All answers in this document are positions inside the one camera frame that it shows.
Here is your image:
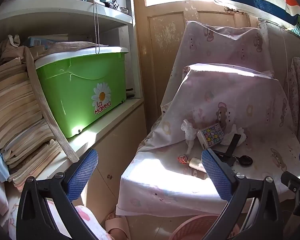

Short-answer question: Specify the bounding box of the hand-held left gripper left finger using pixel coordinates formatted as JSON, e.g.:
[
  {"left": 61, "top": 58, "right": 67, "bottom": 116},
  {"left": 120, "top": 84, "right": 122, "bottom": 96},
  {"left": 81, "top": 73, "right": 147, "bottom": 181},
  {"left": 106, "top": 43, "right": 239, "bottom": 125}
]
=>
[{"left": 16, "top": 149, "right": 99, "bottom": 240}]

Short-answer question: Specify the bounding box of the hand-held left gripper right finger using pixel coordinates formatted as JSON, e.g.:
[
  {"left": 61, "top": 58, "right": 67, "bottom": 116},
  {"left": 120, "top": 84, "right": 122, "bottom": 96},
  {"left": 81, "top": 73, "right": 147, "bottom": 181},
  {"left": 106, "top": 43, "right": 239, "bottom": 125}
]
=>
[{"left": 201, "top": 148, "right": 283, "bottom": 240}]

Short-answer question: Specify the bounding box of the small white bottle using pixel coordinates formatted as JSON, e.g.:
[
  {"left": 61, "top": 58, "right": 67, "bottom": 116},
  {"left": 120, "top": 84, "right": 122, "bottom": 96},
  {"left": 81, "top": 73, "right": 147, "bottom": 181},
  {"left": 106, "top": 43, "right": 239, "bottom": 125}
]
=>
[{"left": 189, "top": 157, "right": 208, "bottom": 173}]

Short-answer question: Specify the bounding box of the small colourful patterned box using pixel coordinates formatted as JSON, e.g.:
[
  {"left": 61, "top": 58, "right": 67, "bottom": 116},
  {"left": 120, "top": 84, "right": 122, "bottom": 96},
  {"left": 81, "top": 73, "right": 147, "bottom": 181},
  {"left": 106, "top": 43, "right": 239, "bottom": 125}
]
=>
[{"left": 197, "top": 123, "right": 225, "bottom": 149}]

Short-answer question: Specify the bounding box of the white shelf cabinet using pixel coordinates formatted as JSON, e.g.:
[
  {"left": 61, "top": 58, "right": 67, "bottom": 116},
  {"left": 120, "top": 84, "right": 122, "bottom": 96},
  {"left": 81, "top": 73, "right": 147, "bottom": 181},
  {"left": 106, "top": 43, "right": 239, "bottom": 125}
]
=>
[{"left": 0, "top": 0, "right": 147, "bottom": 214}]

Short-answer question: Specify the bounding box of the pink plastic basket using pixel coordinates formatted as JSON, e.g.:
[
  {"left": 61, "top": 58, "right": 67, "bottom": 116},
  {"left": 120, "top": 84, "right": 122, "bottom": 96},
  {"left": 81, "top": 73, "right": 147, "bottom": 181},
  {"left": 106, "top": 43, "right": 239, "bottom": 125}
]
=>
[{"left": 169, "top": 214, "right": 241, "bottom": 240}]

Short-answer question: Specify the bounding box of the pink slipper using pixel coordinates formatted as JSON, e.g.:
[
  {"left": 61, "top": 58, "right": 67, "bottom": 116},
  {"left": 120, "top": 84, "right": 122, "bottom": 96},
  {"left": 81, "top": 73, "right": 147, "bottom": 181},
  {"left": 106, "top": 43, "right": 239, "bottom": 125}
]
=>
[{"left": 105, "top": 212, "right": 132, "bottom": 240}]

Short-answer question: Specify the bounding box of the wood-grain strip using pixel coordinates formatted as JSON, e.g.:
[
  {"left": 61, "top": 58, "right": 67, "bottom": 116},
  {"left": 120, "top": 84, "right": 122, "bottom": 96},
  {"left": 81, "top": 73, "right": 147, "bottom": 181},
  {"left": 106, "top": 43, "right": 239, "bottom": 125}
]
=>
[{"left": 24, "top": 46, "right": 80, "bottom": 163}]

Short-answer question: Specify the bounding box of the green plastic storage box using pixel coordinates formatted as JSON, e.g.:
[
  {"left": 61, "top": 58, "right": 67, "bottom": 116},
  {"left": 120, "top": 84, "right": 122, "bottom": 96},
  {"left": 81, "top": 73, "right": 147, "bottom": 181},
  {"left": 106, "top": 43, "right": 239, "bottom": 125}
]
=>
[{"left": 35, "top": 46, "right": 129, "bottom": 138}]

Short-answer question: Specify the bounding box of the armchair with printed pink cover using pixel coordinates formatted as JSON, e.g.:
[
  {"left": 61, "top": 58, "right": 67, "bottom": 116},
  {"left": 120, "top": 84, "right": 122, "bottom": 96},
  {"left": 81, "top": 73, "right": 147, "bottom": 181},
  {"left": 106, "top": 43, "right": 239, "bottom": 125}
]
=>
[{"left": 115, "top": 20, "right": 300, "bottom": 217}]

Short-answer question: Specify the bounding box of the stack of yellowed books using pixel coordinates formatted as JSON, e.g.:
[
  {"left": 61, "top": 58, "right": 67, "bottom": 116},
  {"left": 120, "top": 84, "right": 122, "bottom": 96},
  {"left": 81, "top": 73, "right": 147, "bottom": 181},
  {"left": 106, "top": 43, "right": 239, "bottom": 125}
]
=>
[{"left": 0, "top": 57, "right": 63, "bottom": 190}]

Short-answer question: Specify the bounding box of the green checked cloth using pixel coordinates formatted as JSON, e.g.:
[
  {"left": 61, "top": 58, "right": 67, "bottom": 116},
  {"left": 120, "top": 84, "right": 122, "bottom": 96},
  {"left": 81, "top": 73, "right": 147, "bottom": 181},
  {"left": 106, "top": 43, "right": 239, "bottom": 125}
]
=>
[{"left": 289, "top": 15, "right": 300, "bottom": 38}]

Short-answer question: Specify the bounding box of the light blue booklet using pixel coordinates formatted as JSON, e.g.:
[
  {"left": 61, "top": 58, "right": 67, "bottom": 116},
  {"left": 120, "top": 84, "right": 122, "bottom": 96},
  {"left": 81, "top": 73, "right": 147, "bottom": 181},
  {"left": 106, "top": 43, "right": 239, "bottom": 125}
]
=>
[{"left": 27, "top": 36, "right": 68, "bottom": 50}]

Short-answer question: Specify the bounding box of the worn wooden door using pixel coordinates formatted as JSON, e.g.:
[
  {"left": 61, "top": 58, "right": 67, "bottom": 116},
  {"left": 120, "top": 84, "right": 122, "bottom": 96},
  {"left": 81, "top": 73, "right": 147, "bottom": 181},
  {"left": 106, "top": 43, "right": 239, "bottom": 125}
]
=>
[{"left": 132, "top": 0, "right": 262, "bottom": 132}]

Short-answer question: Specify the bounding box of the beige crumpled cloth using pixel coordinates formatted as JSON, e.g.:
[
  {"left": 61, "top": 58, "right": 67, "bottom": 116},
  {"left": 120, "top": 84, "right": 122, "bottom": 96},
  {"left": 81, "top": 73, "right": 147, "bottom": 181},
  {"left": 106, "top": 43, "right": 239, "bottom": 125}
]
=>
[{"left": 0, "top": 34, "right": 28, "bottom": 66}]

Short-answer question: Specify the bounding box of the black flat strap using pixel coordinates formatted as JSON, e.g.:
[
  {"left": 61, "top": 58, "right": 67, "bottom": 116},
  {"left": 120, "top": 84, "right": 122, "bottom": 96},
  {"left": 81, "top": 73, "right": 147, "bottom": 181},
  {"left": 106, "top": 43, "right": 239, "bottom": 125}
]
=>
[{"left": 224, "top": 133, "right": 242, "bottom": 166}]

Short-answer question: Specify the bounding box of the white cable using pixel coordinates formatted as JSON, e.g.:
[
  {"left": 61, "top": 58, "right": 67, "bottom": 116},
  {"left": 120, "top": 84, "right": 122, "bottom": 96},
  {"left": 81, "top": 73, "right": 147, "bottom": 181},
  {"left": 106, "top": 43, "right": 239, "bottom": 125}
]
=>
[{"left": 275, "top": 21, "right": 292, "bottom": 99}]

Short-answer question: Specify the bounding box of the hanging grey cord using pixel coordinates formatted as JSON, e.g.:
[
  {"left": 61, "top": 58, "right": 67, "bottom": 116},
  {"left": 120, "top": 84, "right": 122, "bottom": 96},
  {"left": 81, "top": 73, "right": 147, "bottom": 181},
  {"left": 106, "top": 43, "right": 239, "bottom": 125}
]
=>
[{"left": 93, "top": 1, "right": 102, "bottom": 55}]

